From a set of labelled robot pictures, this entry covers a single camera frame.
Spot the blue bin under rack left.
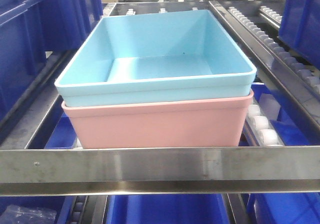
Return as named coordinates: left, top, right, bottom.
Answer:
left=44, top=113, right=76, bottom=149

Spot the white roller track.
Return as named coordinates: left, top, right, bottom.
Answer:
left=246, top=104, right=283, bottom=147
left=228, top=6, right=320, bottom=94

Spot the blue bin right side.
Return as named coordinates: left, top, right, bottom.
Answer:
left=278, top=0, right=320, bottom=68

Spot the blue bin bottom right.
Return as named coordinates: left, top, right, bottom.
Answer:
left=246, top=192, right=320, bottom=224

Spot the blue bin bottom centre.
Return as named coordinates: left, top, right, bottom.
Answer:
left=106, top=194, right=230, bottom=224

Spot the steel flow rack frame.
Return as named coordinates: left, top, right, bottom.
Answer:
left=0, top=0, right=320, bottom=224

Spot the blue bin bottom left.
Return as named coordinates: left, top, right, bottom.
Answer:
left=0, top=196, right=75, bottom=224

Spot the clear plastic bag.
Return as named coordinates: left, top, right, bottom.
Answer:
left=0, top=204, right=57, bottom=224

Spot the pink plastic box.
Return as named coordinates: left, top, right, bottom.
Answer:
left=62, top=92, right=254, bottom=149

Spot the blue bin under rack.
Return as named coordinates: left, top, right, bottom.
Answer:
left=251, top=83, right=311, bottom=146
left=44, top=113, right=76, bottom=149

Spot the blue bin under rack right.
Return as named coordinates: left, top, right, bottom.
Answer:
left=251, top=83, right=311, bottom=146

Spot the light blue plastic box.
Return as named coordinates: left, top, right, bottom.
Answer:
left=54, top=9, right=257, bottom=107

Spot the white roller track far right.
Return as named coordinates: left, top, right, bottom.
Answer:
left=228, top=6, right=320, bottom=94

